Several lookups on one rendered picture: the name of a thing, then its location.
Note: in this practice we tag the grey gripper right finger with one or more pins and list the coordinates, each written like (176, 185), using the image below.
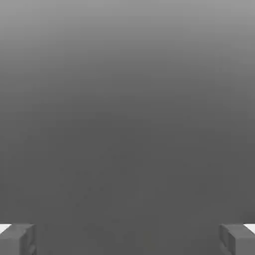
(239, 239)

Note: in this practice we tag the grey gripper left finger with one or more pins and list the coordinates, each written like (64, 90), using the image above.
(16, 239)

